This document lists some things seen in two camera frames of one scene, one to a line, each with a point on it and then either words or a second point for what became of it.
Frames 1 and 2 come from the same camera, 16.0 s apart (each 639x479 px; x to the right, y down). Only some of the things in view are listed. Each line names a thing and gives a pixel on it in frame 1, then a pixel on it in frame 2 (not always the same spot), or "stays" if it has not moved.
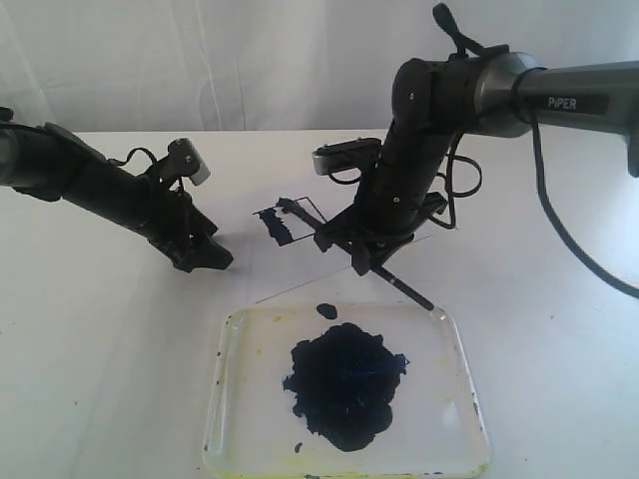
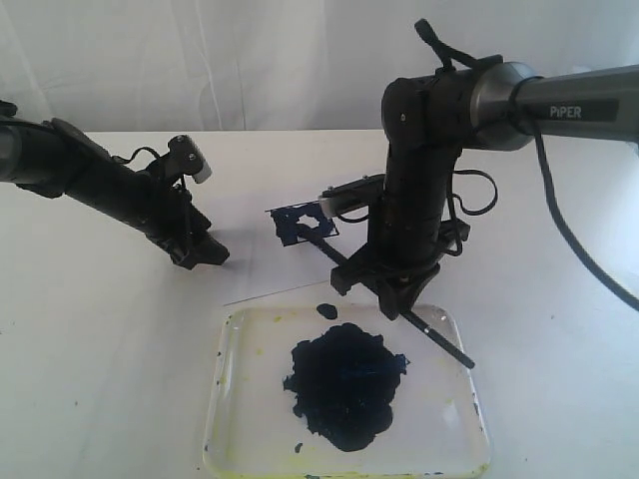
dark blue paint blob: (344, 383) stays
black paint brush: (289, 206) -> (408, 317)
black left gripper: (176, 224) stays
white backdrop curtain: (266, 65) stays
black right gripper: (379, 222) -> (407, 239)
